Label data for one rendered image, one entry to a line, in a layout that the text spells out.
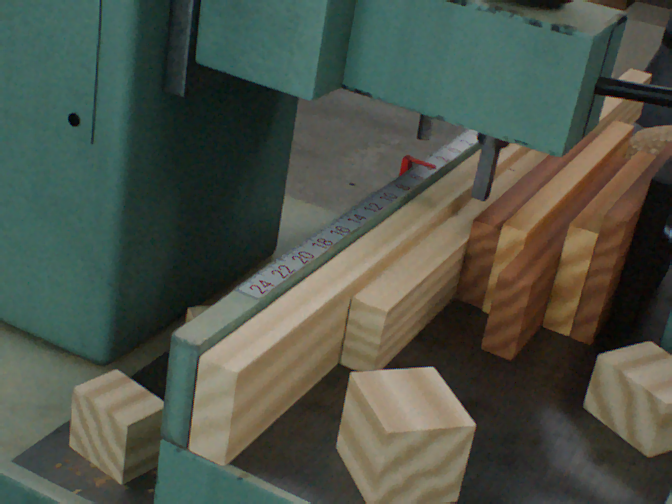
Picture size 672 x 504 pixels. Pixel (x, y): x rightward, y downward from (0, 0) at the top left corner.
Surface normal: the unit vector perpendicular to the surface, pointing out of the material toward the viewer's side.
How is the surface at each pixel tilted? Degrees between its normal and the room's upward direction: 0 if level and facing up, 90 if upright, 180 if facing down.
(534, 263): 0
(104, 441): 90
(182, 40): 90
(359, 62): 90
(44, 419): 0
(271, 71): 90
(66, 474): 0
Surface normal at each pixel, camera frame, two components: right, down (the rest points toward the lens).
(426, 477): 0.34, 0.47
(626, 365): 0.16, -0.88
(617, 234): -0.45, 0.34
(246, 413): 0.88, 0.33
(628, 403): -0.82, 0.14
